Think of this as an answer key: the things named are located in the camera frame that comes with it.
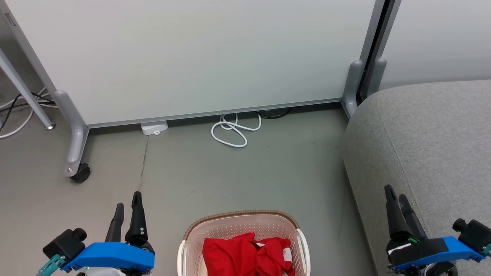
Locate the grey fabric sofa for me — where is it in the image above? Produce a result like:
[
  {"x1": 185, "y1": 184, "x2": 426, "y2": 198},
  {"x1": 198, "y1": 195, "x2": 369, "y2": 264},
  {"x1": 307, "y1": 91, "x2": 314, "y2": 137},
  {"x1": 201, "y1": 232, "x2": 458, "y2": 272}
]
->
[{"x1": 343, "y1": 79, "x2": 491, "y2": 276}]

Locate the large white partition panel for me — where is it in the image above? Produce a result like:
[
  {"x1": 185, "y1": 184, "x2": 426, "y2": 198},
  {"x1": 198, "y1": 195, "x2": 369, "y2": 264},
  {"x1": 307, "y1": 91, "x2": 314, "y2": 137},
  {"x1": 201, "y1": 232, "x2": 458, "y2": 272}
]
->
[{"x1": 0, "y1": 0, "x2": 386, "y2": 177}]

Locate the black floor cable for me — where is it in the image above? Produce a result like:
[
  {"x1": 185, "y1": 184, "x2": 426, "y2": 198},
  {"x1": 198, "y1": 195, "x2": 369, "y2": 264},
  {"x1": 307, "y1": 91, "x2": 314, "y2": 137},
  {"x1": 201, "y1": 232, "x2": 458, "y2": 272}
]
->
[{"x1": 0, "y1": 91, "x2": 56, "y2": 131}]

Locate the coiled white cable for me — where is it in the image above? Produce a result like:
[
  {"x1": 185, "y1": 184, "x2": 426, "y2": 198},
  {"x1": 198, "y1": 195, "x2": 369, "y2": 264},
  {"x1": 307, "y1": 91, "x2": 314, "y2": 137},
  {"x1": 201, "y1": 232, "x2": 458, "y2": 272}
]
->
[{"x1": 211, "y1": 112, "x2": 262, "y2": 148}]

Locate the narrow white partition panel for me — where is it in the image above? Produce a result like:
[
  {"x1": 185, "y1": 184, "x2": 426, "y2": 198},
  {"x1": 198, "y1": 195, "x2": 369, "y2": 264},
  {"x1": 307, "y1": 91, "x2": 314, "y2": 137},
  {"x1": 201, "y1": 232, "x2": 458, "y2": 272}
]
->
[{"x1": 366, "y1": 0, "x2": 491, "y2": 99}]

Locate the white power adapter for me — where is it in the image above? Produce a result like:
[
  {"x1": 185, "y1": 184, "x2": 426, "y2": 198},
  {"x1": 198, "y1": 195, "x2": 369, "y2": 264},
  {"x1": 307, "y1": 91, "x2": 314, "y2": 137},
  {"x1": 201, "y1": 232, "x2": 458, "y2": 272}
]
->
[{"x1": 140, "y1": 121, "x2": 169, "y2": 136}]

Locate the black caster wheel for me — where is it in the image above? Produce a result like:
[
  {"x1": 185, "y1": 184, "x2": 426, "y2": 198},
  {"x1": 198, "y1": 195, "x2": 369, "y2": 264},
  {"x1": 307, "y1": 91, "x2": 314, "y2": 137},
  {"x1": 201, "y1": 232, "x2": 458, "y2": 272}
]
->
[{"x1": 70, "y1": 163, "x2": 91, "y2": 183}]

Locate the grey metal table leg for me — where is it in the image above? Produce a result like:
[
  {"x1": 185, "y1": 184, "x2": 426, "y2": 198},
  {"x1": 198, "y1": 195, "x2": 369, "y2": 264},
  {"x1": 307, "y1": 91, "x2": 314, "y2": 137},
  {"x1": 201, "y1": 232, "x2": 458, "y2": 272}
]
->
[{"x1": 0, "y1": 48, "x2": 56, "y2": 131}]

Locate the teal left camera plug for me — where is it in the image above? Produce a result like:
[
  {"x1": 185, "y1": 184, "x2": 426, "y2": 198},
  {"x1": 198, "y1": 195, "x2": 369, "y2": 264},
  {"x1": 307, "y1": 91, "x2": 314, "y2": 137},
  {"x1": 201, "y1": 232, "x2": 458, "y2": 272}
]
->
[{"x1": 36, "y1": 255, "x2": 66, "y2": 276}]

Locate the white floor cable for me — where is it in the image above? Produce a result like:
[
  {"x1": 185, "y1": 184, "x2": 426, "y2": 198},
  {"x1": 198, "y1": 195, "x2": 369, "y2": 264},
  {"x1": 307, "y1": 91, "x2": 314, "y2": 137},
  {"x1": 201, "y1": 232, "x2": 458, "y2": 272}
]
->
[{"x1": 0, "y1": 87, "x2": 59, "y2": 139}]

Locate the beige perforated laundry basket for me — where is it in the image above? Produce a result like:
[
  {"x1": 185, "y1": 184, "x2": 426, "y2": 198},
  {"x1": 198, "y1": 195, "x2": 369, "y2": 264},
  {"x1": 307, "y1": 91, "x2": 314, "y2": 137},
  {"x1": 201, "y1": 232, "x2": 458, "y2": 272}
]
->
[{"x1": 177, "y1": 210, "x2": 310, "y2": 276}]

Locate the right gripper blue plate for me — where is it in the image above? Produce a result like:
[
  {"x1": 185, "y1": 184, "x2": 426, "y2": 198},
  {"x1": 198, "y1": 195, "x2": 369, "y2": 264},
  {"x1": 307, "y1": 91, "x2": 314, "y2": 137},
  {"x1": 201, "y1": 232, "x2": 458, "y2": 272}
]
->
[{"x1": 385, "y1": 185, "x2": 484, "y2": 272}]

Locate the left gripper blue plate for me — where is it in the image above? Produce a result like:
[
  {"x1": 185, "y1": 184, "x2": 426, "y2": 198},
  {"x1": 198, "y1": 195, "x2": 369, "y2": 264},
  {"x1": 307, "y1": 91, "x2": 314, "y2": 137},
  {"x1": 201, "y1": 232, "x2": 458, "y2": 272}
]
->
[{"x1": 61, "y1": 192, "x2": 155, "y2": 272}]

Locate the black cable under partition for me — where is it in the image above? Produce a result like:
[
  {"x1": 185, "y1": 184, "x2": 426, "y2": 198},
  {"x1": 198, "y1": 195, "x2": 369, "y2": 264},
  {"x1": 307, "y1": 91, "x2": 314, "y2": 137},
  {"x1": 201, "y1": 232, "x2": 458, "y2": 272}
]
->
[{"x1": 256, "y1": 107, "x2": 294, "y2": 120}]

